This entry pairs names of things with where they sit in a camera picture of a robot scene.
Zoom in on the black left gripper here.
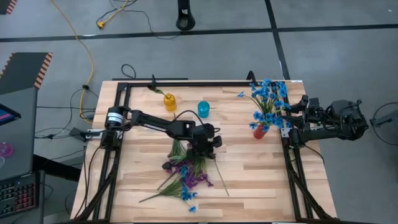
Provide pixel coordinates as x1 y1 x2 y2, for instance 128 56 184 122
186 123 223 160

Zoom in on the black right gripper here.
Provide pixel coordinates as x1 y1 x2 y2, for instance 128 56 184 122
281 95 323 128

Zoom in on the purple artificial flower bunch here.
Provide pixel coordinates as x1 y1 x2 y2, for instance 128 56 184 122
183 155 215 190
166 139 195 187

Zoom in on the blue artificial flower bunch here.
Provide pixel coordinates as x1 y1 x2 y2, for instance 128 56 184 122
236 78 290 125
138 164 199 214
248 107 293 133

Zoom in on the blue glass vase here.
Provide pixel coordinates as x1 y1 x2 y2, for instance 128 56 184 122
197 100 211 119

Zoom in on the red glass vase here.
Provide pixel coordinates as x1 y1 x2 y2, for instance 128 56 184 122
252 123 268 140

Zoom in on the yellow glass vase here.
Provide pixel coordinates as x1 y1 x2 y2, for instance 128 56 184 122
163 92 177 112

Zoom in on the white power strip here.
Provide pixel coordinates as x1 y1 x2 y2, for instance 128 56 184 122
87 129 106 140

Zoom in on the black round stand base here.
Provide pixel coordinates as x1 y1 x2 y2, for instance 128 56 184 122
175 0 197 31

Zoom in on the grey desk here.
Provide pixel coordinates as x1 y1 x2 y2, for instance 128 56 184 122
0 86 46 224

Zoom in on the black backlit keyboard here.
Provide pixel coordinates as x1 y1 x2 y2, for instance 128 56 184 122
0 181 40 219

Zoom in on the large hazard-striped floor mat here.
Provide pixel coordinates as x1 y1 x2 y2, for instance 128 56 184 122
0 52 54 96

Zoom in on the tablet screen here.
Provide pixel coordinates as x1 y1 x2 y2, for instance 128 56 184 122
0 103 22 126

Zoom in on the pink object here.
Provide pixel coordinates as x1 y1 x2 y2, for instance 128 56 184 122
0 142 15 158

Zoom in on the small hazard-striped floor mat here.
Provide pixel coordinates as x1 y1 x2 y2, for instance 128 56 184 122
0 0 19 16

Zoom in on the black aluminium table frame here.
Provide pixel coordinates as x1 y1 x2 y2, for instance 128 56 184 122
73 80 338 223

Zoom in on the long yellow cable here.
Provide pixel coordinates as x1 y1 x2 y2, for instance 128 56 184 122
49 0 96 125

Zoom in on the yellow cable with plug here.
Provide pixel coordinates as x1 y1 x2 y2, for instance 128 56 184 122
96 0 130 30

